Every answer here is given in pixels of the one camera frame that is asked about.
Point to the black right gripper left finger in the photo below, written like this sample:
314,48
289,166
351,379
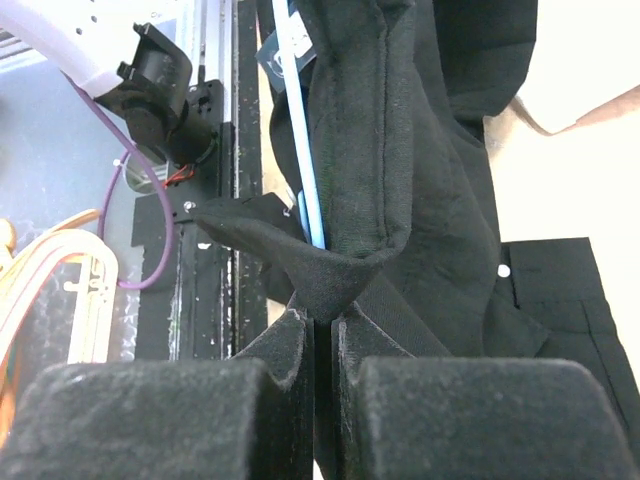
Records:
247,417

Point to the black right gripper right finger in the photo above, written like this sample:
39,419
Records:
404,417

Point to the light blue wire hanger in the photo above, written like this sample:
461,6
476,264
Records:
299,124

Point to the black button shirt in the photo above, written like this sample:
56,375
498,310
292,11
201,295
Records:
395,97

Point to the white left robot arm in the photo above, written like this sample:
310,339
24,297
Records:
128,67

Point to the beige hanger on tray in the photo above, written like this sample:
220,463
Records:
57,302

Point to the white hanging shirt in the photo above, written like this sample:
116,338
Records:
586,54

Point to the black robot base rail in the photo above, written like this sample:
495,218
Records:
209,302

